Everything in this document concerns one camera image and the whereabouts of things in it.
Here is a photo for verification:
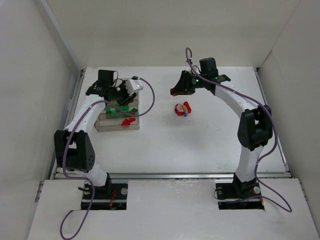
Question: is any small green wedge piece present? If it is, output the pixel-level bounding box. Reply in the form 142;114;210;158
104;106;115;114

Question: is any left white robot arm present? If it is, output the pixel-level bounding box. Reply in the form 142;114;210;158
53;70;143;191

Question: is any aluminium front rail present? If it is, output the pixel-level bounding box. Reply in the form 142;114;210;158
53;172;292;180

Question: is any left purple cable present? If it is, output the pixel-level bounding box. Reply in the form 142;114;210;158
59;77;155;240

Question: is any clear compartment organizer tray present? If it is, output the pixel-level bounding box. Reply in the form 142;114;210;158
94;95;140;132

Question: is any purple red flower lego stack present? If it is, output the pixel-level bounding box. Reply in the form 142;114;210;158
174;101;192;117

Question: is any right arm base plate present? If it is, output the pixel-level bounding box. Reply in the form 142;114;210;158
214;179;265;210

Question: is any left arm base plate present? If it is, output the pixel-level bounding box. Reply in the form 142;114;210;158
78;182;128;211

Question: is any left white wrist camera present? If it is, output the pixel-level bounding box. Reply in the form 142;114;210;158
124;76;144;96

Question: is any small red lego piece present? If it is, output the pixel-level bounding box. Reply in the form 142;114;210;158
121;119;131;127

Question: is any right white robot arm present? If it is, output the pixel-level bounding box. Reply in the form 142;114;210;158
170;57;273;184

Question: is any lime green 2x4 brick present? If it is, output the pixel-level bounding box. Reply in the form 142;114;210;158
110;100;118;105

